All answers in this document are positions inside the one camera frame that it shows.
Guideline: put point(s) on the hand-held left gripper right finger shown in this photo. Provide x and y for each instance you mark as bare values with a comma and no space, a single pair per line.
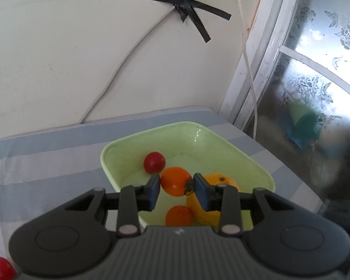
199,192

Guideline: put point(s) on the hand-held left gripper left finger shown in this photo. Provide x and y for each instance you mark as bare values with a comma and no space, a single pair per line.
154,191

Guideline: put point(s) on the orange persimmon with dark calyx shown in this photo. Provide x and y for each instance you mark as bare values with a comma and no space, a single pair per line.
175,180

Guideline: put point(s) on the light green plastic basin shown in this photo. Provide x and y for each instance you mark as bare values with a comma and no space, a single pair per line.
178,140

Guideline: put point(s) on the large yellow citrus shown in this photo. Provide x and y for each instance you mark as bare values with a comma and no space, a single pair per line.
221,179

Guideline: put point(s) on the red cherry tomato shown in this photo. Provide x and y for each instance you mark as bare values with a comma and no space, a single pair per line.
1,268
154,162

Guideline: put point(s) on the small orange tangerine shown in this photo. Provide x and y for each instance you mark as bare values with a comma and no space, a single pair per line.
179,215

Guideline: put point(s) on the blue grey striped sheet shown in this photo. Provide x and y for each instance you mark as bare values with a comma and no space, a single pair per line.
46,157

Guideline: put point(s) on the green blue blurred object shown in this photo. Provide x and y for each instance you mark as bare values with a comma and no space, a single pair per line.
303,125

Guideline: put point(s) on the black tape cross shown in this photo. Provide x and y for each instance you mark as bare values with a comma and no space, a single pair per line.
192,3

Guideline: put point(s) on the frosted floral window glass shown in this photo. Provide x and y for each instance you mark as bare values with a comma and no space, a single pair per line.
323,20

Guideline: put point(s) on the white window frame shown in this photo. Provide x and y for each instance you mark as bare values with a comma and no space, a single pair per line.
268,35

